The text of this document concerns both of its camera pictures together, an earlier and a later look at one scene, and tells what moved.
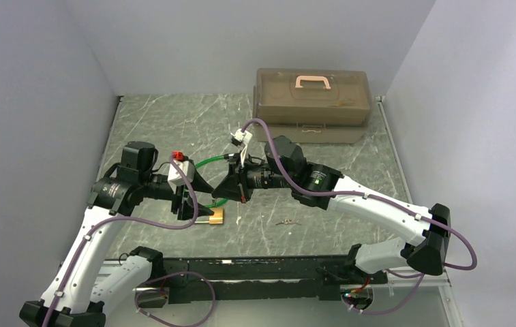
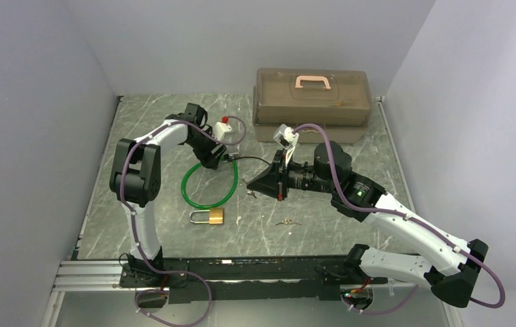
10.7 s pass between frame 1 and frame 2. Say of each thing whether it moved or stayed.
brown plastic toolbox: stayed
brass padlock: stayed
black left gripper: moved
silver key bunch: stayed
